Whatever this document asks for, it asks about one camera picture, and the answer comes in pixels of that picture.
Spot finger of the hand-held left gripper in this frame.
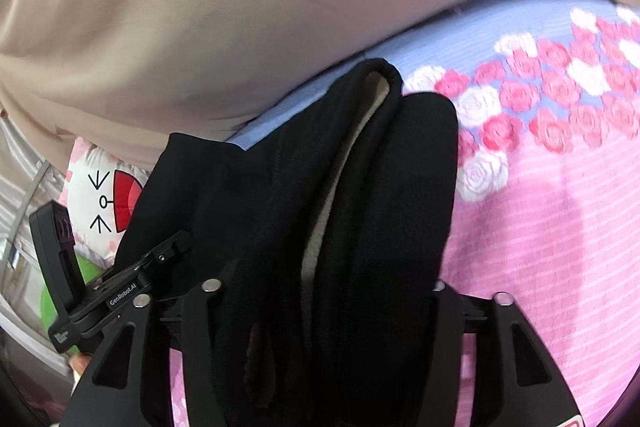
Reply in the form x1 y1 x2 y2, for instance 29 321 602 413
101 230 195 289

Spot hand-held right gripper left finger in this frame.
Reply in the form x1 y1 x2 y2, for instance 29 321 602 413
59 259 251 427

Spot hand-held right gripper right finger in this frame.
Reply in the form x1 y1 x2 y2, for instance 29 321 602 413
425 279 584 427

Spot black pants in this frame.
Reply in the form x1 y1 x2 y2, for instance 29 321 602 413
114 58 460 427

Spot person's left hand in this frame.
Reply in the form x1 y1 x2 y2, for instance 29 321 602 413
69 353 92 383

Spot cartoon printed pillow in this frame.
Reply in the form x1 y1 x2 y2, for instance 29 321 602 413
39 136 152 325

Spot pink floral bed sheet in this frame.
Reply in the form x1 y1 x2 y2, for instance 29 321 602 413
167 0 640 427

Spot beige quilt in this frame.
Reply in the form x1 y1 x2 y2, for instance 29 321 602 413
0 0 618 170

